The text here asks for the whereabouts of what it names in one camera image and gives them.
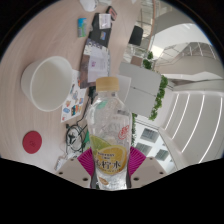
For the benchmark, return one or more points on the black office chair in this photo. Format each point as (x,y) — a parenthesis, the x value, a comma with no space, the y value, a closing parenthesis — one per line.
(135,35)

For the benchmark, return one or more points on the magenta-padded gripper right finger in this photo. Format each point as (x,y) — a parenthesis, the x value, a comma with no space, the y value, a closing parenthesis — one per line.
(148,170)

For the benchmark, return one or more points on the ceiling light strips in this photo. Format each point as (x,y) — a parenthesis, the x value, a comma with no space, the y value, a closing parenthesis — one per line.
(196,123)

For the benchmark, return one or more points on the flat round red coaster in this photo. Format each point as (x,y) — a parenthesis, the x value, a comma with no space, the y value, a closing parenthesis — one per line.
(32,142)

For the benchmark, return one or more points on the clear lemon drink bottle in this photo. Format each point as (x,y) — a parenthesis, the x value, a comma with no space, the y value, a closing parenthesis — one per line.
(109,136)

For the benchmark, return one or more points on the white cabinet topped with plants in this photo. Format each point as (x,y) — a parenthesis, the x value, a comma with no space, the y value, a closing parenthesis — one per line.
(140,86)

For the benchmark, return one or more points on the clear plastic packet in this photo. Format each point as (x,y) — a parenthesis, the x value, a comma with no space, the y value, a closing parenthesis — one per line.
(61,163)

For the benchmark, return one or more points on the white computer mouse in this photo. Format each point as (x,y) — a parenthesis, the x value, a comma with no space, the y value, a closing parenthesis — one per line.
(88,5)

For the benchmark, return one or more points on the white ceramic mug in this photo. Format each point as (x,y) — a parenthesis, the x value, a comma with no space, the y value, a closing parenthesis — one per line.
(46,83)

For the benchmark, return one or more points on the colourful sticker sheet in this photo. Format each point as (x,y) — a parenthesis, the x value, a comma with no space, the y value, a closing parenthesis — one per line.
(74,100)

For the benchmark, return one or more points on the small teal packet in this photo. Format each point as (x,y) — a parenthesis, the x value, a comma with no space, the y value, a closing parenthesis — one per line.
(82,27)

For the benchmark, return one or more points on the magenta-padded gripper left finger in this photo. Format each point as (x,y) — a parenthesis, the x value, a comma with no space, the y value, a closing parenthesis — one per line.
(71,171)

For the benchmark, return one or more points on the open printed booklet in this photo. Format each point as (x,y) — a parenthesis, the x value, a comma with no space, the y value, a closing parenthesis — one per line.
(95,63)

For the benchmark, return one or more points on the dark smartphone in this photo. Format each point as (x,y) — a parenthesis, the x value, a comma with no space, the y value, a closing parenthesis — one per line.
(111,13)

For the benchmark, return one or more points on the black folder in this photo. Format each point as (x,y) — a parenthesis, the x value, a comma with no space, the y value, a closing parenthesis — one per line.
(100,30)

